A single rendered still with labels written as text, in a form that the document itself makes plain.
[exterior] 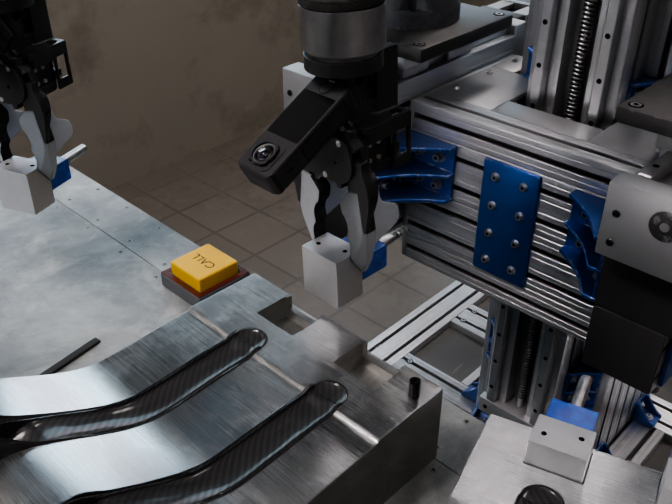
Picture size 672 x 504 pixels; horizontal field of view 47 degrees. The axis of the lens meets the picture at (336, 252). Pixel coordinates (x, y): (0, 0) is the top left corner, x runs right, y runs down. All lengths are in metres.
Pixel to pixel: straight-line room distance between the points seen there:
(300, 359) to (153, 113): 2.33
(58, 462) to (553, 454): 0.39
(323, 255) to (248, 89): 2.54
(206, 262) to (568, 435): 0.49
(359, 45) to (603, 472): 0.41
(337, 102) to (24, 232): 0.62
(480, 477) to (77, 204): 0.76
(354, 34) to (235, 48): 2.53
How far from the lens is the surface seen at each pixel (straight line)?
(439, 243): 1.20
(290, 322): 0.82
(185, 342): 0.77
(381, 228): 0.75
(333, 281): 0.76
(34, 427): 0.68
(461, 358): 1.80
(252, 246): 2.55
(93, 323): 0.97
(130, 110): 2.94
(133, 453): 0.66
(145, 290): 1.00
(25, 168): 0.98
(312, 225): 0.78
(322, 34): 0.66
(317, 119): 0.67
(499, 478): 0.70
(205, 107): 3.15
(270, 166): 0.65
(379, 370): 0.75
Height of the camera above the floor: 1.37
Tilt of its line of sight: 33 degrees down
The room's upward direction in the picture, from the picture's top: straight up
